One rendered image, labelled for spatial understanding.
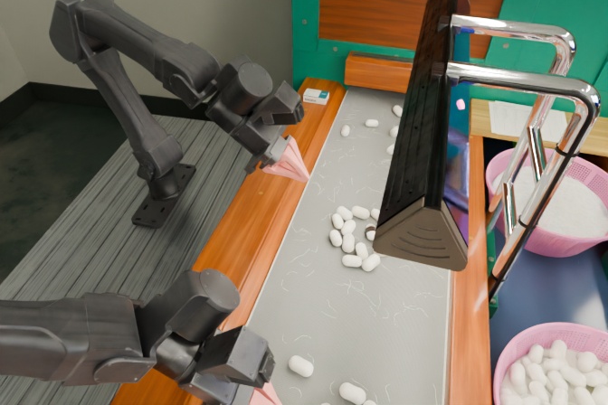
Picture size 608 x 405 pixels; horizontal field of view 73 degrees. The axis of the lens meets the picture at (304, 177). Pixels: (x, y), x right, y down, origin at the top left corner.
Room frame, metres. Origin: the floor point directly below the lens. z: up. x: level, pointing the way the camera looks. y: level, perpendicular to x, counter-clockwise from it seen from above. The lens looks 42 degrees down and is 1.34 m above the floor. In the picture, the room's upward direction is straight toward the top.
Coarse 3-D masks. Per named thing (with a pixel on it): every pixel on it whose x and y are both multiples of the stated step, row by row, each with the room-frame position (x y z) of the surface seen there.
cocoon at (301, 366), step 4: (292, 356) 0.26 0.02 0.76; (296, 356) 0.26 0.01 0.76; (292, 360) 0.26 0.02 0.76; (296, 360) 0.26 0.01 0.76; (300, 360) 0.26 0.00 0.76; (304, 360) 0.26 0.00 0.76; (292, 364) 0.25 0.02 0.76; (296, 364) 0.25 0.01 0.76; (300, 364) 0.25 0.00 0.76; (304, 364) 0.25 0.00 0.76; (308, 364) 0.25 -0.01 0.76; (292, 368) 0.25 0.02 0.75; (296, 368) 0.25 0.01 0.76; (300, 368) 0.25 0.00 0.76; (304, 368) 0.25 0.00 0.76; (308, 368) 0.25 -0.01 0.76; (312, 368) 0.25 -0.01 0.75; (300, 372) 0.24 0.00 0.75; (304, 372) 0.24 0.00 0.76; (308, 372) 0.24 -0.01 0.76; (304, 376) 0.24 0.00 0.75; (308, 376) 0.24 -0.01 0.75
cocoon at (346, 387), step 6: (342, 384) 0.23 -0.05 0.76; (348, 384) 0.22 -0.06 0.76; (342, 390) 0.22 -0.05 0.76; (348, 390) 0.22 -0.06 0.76; (354, 390) 0.22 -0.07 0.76; (360, 390) 0.22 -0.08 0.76; (342, 396) 0.21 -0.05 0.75; (348, 396) 0.21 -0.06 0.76; (354, 396) 0.21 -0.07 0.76; (360, 396) 0.21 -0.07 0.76; (354, 402) 0.20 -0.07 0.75; (360, 402) 0.20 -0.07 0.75
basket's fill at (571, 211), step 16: (528, 176) 0.68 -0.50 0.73; (528, 192) 0.62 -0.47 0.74; (560, 192) 0.62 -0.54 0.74; (576, 192) 0.63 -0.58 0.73; (592, 192) 0.62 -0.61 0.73; (560, 208) 0.57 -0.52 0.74; (576, 208) 0.57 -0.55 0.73; (592, 208) 0.58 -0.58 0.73; (544, 224) 0.54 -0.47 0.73; (560, 224) 0.53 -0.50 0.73; (576, 224) 0.53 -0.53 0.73; (592, 224) 0.53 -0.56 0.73
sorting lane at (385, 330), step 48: (384, 96) 0.99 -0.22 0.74; (336, 144) 0.78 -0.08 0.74; (384, 144) 0.78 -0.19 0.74; (336, 192) 0.62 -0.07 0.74; (384, 192) 0.62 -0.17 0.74; (288, 240) 0.49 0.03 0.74; (288, 288) 0.38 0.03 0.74; (336, 288) 0.38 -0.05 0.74; (384, 288) 0.38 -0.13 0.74; (432, 288) 0.38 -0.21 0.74; (288, 336) 0.30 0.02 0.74; (336, 336) 0.30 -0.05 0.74; (384, 336) 0.30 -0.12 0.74; (432, 336) 0.30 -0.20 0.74; (288, 384) 0.23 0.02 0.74; (336, 384) 0.23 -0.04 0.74; (384, 384) 0.23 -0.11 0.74; (432, 384) 0.23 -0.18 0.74
